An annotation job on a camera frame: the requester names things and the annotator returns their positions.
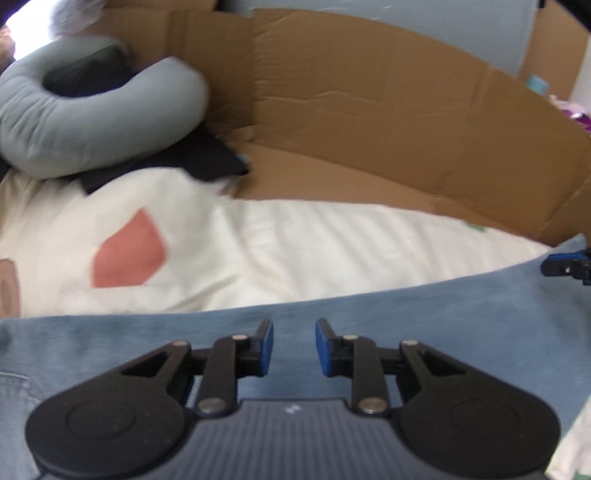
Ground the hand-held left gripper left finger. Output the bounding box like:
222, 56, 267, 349
120, 318, 274, 415

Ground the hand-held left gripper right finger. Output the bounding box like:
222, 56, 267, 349
315, 318, 467, 415

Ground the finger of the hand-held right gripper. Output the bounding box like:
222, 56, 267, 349
541, 249, 591, 286

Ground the cream bear print blanket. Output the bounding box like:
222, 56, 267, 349
0, 166, 591, 480

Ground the purple and white pouch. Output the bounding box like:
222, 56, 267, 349
558, 99, 591, 134

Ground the black cloth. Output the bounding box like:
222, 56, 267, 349
44, 46, 250, 195

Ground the brown wooden door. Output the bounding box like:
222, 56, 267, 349
519, 9, 587, 100

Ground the brown cardboard sheet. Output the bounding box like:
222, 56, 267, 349
78, 7, 591, 245

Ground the grey neck pillow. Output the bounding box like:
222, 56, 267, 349
0, 37, 208, 178

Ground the grey wrapped appliance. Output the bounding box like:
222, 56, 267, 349
217, 0, 541, 79

